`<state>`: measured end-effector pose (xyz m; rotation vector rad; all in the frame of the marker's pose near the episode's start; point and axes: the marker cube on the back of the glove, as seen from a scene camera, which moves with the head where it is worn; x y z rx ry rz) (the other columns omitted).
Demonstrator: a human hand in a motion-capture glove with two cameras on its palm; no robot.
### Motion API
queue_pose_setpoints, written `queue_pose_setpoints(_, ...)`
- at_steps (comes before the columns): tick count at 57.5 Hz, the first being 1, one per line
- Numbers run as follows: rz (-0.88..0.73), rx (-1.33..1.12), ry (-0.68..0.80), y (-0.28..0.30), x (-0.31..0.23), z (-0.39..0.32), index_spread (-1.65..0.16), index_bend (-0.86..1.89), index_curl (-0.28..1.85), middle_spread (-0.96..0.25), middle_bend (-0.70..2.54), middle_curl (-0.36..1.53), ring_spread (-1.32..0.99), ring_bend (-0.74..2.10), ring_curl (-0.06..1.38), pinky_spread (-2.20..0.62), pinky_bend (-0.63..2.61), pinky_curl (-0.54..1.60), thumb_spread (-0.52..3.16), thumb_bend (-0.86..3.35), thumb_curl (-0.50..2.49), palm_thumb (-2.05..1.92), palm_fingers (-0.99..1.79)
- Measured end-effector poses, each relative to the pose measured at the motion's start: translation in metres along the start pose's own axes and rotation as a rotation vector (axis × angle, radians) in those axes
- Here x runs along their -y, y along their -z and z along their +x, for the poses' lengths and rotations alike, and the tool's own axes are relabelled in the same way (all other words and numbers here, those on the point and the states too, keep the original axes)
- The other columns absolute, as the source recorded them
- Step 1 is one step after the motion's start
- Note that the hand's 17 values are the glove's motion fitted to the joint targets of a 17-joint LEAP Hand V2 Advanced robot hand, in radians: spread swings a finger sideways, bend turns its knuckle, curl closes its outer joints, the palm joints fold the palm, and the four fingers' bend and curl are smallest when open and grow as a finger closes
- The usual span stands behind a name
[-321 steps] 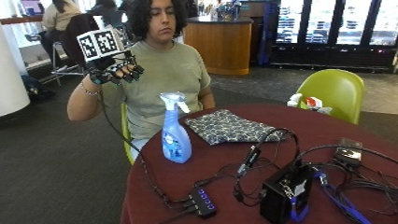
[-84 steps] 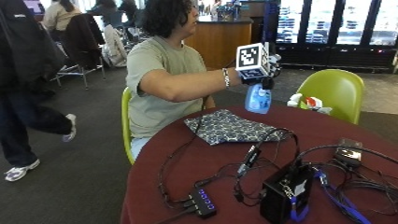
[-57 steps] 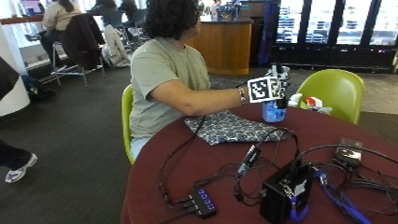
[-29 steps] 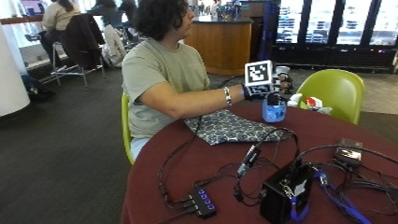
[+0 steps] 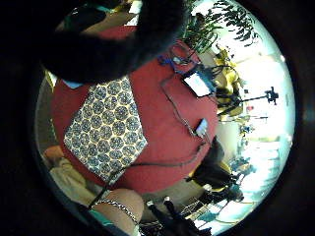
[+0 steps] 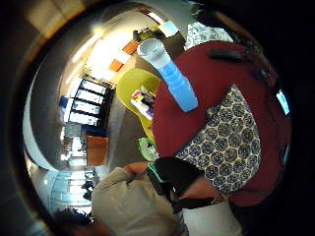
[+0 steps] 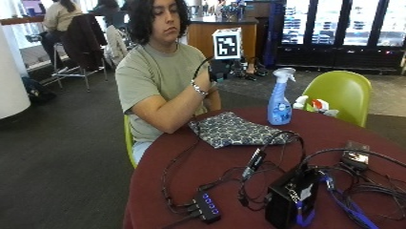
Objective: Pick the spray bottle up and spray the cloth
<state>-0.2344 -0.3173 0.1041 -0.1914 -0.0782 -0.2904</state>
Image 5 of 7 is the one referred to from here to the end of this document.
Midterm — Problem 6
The light blue paper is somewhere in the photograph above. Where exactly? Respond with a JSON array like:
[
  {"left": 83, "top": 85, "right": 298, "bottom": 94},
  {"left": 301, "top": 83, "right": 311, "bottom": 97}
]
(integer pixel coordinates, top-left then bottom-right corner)
[{"left": 62, "top": 79, "right": 85, "bottom": 90}]

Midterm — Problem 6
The blue yellow patterned cloth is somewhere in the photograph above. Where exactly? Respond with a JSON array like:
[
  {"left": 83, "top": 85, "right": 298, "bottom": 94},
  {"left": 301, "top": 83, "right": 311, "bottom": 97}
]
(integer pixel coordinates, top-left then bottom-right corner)
[{"left": 63, "top": 76, "right": 150, "bottom": 185}]

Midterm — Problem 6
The tablet with white screen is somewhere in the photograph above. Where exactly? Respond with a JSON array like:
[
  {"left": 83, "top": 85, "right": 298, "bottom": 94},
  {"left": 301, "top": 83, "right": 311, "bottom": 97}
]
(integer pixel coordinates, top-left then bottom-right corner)
[{"left": 181, "top": 70, "right": 218, "bottom": 99}]

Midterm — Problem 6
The green leafy plant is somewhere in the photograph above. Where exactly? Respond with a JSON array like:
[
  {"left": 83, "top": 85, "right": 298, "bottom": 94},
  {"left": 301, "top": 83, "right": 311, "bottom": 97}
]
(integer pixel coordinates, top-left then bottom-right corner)
[{"left": 179, "top": 0, "right": 260, "bottom": 55}]

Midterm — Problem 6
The small white phone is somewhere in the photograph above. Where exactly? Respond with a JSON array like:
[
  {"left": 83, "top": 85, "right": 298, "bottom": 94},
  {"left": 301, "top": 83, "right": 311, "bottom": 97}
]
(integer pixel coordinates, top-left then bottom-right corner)
[{"left": 195, "top": 118, "right": 210, "bottom": 139}]

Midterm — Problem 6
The beige cloth bag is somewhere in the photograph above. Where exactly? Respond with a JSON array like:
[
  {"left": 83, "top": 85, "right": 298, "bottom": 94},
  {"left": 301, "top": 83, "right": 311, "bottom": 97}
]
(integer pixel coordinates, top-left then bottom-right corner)
[{"left": 48, "top": 156, "right": 102, "bottom": 207}]

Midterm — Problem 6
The yellow chair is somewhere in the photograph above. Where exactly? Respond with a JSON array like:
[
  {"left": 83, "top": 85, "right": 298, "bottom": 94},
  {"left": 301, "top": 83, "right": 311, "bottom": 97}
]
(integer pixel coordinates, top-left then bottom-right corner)
[{"left": 213, "top": 45, "right": 245, "bottom": 118}]

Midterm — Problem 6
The black chair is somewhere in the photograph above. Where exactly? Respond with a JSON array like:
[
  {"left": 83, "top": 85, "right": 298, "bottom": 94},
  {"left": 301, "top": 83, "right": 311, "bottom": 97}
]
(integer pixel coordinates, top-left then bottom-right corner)
[{"left": 185, "top": 136, "right": 238, "bottom": 191}]

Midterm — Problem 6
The blue cable bundle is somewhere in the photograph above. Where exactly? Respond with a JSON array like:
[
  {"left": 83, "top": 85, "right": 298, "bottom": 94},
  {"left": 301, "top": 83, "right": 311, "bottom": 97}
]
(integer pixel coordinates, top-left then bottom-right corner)
[{"left": 157, "top": 53, "right": 185, "bottom": 74}]

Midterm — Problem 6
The thin dark cable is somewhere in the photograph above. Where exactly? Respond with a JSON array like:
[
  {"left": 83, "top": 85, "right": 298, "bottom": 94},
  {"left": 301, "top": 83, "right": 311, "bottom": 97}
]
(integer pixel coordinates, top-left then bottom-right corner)
[{"left": 159, "top": 74, "right": 198, "bottom": 136}]

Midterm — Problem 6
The long black cable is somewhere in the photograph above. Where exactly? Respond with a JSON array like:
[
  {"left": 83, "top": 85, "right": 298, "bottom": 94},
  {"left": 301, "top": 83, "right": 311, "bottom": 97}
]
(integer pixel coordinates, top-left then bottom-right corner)
[{"left": 87, "top": 141, "right": 209, "bottom": 210}]

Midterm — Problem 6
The silver chain bracelet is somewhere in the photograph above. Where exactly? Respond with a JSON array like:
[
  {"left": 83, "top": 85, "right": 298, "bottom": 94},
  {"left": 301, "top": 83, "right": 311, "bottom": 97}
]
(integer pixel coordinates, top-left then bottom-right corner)
[{"left": 93, "top": 199, "right": 141, "bottom": 226}]

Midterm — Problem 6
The black camera tripod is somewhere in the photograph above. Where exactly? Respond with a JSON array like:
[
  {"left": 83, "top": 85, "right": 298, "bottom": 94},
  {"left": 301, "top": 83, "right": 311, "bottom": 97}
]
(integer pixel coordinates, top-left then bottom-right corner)
[{"left": 219, "top": 86, "right": 280, "bottom": 116}]

